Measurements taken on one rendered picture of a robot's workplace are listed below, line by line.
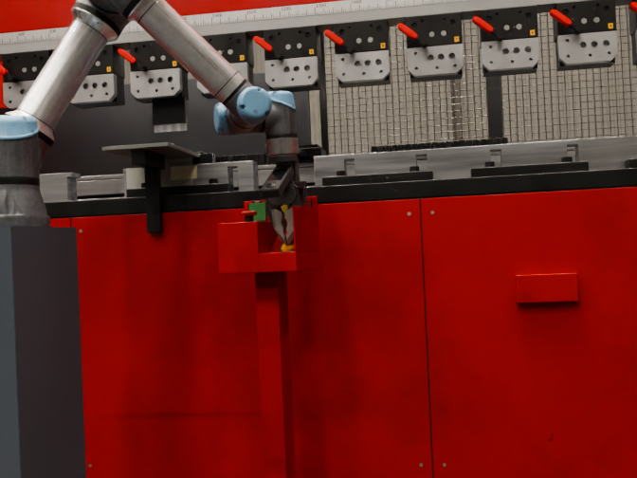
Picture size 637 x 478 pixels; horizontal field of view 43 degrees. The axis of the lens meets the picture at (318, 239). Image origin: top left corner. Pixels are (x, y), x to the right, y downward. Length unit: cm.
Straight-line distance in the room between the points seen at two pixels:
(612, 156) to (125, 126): 168
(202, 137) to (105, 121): 37
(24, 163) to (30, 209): 9
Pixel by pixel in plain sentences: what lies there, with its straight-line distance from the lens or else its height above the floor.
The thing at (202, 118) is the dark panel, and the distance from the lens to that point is 291.
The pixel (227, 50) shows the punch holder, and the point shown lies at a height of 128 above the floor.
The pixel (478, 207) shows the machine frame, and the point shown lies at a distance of 209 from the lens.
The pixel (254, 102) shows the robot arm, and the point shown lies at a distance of 174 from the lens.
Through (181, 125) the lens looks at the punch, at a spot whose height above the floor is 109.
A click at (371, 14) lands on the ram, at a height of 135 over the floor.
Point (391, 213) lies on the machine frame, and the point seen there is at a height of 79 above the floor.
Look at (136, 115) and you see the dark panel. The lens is 299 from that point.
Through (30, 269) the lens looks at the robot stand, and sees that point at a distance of 162.
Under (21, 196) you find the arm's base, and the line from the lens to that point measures 166.
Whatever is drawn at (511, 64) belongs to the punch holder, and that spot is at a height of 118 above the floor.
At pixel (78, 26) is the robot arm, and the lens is 188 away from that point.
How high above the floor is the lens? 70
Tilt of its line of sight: 1 degrees up
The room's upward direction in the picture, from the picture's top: 3 degrees counter-clockwise
